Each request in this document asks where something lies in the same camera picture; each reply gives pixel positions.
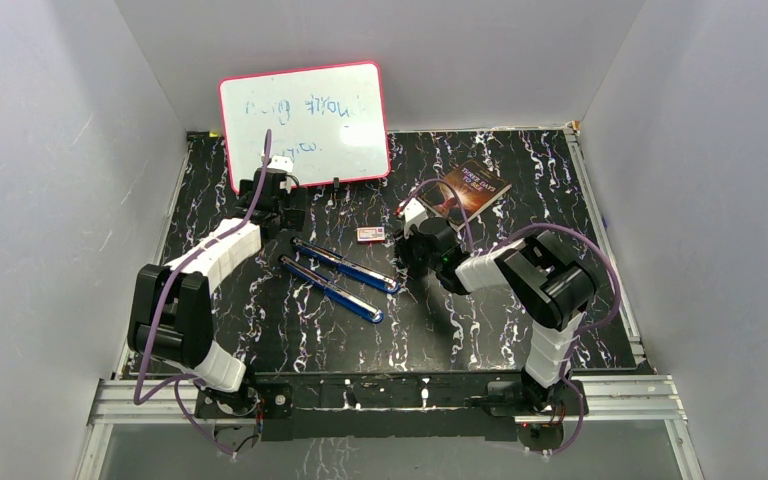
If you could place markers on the small red staple box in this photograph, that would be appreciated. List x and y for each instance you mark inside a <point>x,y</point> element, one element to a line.
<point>371,234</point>

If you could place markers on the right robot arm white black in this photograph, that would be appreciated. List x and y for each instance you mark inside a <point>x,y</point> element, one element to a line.
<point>545,275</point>

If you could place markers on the paperback book orange cover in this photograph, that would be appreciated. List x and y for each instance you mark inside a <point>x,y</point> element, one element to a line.
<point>474,188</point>

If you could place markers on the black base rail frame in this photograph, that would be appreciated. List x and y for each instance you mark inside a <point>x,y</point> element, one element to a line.
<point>295,406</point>

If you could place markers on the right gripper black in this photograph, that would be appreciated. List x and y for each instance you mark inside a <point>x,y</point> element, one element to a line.
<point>402,249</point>

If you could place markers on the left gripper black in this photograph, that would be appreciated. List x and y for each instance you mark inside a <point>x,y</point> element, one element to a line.
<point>294,214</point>

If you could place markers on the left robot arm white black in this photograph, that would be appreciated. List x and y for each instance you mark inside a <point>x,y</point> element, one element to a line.
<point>171,316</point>

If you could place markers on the whiteboard with pink frame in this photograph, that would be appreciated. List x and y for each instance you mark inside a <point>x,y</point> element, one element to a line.
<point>329,121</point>

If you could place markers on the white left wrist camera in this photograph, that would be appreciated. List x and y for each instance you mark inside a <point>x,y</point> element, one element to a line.
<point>281,163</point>

